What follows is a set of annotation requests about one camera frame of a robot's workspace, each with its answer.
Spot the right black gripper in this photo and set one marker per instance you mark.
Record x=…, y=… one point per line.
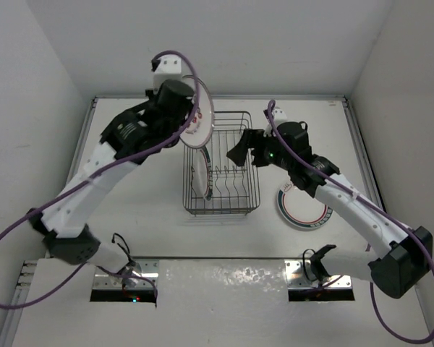
x=239, y=152

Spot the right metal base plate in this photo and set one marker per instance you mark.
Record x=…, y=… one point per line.
x=300, y=277

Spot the white plate dark rim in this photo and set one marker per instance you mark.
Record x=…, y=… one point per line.
x=299, y=210

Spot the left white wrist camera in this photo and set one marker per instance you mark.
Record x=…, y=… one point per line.
x=168, y=67

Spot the white patterned plate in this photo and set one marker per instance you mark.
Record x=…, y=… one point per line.
x=200, y=129

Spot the white plate green rim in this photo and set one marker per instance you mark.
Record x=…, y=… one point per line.
x=202, y=180

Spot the metal wire dish rack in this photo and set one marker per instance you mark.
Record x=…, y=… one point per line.
x=236, y=190

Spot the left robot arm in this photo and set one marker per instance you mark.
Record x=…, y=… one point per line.
x=64, y=225

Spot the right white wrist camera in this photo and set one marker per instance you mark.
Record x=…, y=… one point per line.
x=276, y=116

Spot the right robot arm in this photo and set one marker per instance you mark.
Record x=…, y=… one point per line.
x=400, y=262

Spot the metal base plate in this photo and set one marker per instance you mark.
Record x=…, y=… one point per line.
x=300, y=277
x=145, y=272

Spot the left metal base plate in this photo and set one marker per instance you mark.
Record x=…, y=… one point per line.
x=145, y=272

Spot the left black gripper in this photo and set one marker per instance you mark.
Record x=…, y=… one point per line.
x=181, y=122

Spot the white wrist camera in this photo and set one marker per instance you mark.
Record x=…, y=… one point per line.
x=168, y=67
x=276, y=116

